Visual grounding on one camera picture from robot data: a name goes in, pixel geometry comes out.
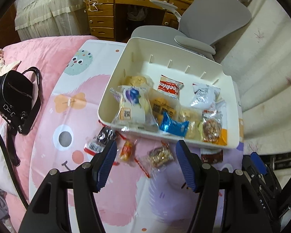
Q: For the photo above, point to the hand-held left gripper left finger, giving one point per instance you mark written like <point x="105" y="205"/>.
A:
<point x="106" y="165"/>

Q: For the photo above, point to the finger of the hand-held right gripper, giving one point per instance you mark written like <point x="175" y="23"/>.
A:
<point x="258" y="161"/>

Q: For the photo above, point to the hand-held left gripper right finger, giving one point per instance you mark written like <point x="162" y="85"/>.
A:
<point x="186" y="167"/>

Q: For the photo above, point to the clear nut bar packet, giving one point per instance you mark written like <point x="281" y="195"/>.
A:
<point x="160" y="157"/>

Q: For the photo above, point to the blue foil snack packet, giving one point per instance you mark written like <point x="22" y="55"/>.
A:
<point x="173" y="126"/>

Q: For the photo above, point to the clear packet pale crumb cake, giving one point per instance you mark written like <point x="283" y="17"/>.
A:
<point x="190" y="123"/>

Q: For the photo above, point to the orange snack packet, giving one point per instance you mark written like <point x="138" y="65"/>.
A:
<point x="211" y="128"/>

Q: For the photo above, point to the white blueberry bread packet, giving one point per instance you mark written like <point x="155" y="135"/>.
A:
<point x="133" y="109"/>

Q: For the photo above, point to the clear packet yellow bread cubes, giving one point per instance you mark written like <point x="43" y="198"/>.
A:
<point x="163" y="106"/>

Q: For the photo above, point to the white silver snack packet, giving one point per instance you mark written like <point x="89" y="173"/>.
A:
<point x="203" y="95"/>

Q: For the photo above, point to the red white cracker packet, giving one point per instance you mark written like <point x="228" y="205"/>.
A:
<point x="169" y="87"/>

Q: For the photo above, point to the clear packet round pastry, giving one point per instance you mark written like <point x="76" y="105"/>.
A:
<point x="137" y="80"/>

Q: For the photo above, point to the white plastic bin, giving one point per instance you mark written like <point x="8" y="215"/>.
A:
<point x="160" y="53"/>

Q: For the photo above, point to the black shoulder bag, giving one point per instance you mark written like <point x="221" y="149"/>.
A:
<point x="12" y="89"/>

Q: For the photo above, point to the small orange candy packet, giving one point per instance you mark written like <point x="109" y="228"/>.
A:
<point x="126" y="150"/>

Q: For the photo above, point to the brown snack packet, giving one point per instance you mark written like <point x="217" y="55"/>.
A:
<point x="212" y="157"/>

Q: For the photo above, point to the dark snack packet red end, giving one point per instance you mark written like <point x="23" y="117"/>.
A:
<point x="104" y="134"/>

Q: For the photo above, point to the cartoon printed mat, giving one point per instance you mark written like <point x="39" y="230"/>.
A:
<point x="70" y="174"/>

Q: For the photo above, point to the white leaf print sheet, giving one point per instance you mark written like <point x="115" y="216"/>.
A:
<point x="264" y="77"/>

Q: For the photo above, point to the pink blanket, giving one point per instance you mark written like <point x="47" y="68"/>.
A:
<point x="38" y="53"/>

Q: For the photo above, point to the cream patterned cloth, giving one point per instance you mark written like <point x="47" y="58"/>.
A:
<point x="0" y="63"/>

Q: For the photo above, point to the grey office chair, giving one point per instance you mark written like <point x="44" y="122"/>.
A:
<point x="213" y="17"/>

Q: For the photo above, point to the clear plastic bag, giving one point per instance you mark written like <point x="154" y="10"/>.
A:
<point x="135" y="13"/>

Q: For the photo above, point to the wooden desk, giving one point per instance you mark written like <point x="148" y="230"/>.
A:
<point x="104" y="9"/>

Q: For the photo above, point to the white lace curtain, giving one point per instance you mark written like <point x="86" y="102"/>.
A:
<point x="51" y="9"/>

